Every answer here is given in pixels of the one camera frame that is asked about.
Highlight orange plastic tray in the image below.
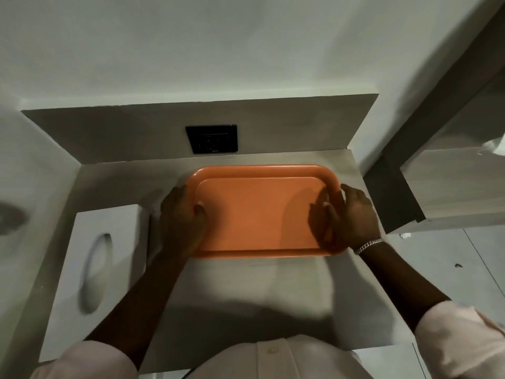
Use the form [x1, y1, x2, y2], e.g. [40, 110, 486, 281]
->
[185, 165, 349, 260]

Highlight person's left forearm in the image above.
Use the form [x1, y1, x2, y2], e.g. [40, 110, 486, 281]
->
[85, 248, 190, 357]

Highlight silver chain bracelet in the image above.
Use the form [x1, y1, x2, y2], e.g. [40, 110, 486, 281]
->
[354, 238, 383, 256]

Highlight black wall socket plate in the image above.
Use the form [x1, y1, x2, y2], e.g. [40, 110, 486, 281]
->
[185, 124, 239, 155]

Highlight light pink shirt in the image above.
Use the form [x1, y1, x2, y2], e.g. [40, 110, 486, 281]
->
[33, 301, 505, 379]

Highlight person's right forearm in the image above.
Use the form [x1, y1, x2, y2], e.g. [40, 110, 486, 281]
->
[360, 242, 451, 332]

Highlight person's right hand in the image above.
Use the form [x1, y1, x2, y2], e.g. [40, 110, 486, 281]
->
[309, 184, 382, 253]

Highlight white tissue box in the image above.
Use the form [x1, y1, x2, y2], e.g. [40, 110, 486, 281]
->
[39, 204, 150, 362]

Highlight person's left hand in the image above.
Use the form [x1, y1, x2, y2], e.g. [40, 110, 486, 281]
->
[159, 185, 208, 258]

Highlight white crumpled paper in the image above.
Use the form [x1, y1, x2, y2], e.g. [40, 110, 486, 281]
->
[477, 132, 505, 156]

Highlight grey wooden cabinet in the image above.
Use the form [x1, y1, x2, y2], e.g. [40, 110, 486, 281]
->
[362, 0, 505, 235]

